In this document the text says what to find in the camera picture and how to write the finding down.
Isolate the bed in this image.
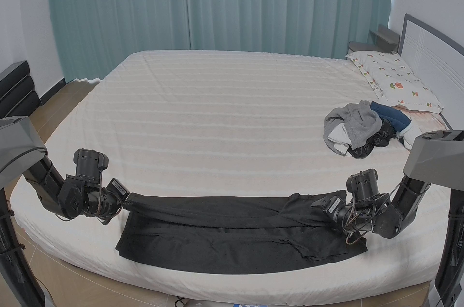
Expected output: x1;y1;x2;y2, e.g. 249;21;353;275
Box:
9;13;464;300

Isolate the black chest of drawers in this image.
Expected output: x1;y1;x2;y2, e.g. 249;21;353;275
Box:
0;60;40;119

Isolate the white printed pillow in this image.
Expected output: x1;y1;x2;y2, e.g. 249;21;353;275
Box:
345;50;444;114

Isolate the black T-shirt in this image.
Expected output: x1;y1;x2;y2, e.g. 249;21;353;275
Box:
115;190;368;275

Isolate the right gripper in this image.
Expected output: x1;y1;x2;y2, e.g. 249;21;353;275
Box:
324;197;355;230

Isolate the grey bedside table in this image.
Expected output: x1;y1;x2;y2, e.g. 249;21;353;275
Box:
348;24;400;53

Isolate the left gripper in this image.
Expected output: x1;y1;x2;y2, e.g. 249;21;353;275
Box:
98;178;130;225

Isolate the pile of clothes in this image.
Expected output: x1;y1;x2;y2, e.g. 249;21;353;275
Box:
324;100;423;159

